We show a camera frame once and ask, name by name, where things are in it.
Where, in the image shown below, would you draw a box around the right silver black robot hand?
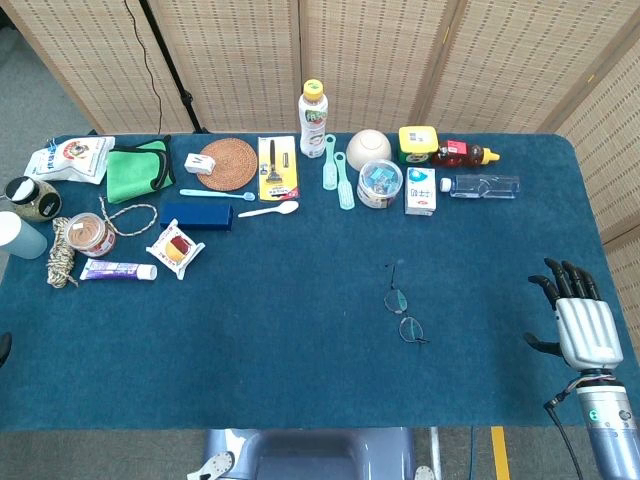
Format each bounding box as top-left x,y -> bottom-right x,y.
523,257 -> 625,372

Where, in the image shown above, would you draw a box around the thin black wire eyeglasses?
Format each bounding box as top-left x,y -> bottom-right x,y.
383,262 -> 430,346

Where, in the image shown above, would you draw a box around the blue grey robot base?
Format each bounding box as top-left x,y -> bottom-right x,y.
187,427 -> 436,480

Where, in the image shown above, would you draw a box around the dark blue rectangular box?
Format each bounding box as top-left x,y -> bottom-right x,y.
159,201 -> 235,232

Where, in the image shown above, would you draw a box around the translucent white plastic cup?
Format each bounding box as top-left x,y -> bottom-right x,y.
0,210 -> 49,260

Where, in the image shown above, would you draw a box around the purple white toothpaste tube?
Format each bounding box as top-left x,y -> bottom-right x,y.
79,257 -> 159,282

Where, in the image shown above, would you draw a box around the red labelled jar brown content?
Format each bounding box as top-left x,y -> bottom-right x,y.
65,212 -> 117,258

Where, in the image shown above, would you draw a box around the clear plastic water bottle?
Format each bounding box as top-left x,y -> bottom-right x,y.
439,173 -> 521,200

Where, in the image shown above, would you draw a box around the white snack packet fruit print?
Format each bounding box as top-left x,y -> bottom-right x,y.
145,218 -> 207,280

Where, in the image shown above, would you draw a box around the white printed powder bag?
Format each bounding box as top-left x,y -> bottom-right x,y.
23,135 -> 116,185

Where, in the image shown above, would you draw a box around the green cloth black trim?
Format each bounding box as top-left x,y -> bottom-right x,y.
105,134 -> 176,205

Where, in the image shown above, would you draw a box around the white blue carton box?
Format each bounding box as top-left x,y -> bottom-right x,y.
403,166 -> 437,217

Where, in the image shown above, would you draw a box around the amber honey squeeze bottle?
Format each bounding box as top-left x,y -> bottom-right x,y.
431,139 -> 501,169

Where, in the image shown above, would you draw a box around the blue felt table cover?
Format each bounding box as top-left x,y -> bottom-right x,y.
0,132 -> 640,432

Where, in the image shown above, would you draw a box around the yellow green lidded box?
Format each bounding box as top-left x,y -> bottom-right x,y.
397,125 -> 440,165

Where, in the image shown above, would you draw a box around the clear jar of binder clips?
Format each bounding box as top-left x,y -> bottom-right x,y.
356,158 -> 404,209

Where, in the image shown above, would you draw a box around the light blue toothbrush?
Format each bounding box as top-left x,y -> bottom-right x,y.
179,188 -> 256,202

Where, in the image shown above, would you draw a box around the small white cardboard box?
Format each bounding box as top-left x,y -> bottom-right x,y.
183,152 -> 218,176

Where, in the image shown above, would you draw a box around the long mint green brush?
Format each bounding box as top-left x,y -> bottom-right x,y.
333,151 -> 356,211

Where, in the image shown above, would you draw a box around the beige upturned bowl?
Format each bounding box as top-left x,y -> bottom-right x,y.
345,128 -> 393,172

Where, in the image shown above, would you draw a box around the round woven rattan coaster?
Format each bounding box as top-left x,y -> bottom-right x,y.
196,137 -> 259,192

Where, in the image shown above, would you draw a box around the short mint green brush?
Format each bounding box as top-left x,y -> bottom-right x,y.
322,133 -> 339,192

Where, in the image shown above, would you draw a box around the white plastic spoon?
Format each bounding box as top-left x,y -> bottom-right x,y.
237,200 -> 300,219

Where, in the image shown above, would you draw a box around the black tripod leg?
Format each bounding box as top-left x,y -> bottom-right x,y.
138,0 -> 209,135

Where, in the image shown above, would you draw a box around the razor in yellow blister pack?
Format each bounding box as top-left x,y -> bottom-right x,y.
256,134 -> 301,202

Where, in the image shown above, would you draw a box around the white drink bottle yellow cap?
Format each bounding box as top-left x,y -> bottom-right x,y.
298,78 -> 330,160

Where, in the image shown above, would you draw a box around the bamboo folding screen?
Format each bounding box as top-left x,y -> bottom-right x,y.
0,0 -> 640,326

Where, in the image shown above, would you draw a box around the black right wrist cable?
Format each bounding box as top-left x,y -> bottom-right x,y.
544,379 -> 586,480

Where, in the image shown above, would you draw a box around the coiled braided rope bundle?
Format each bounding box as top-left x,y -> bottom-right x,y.
46,216 -> 80,290

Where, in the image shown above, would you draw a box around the thin braided cord loop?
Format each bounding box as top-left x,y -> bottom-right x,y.
98,195 -> 159,238

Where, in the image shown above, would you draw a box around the thin black hanging cable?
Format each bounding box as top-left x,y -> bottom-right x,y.
123,0 -> 164,135

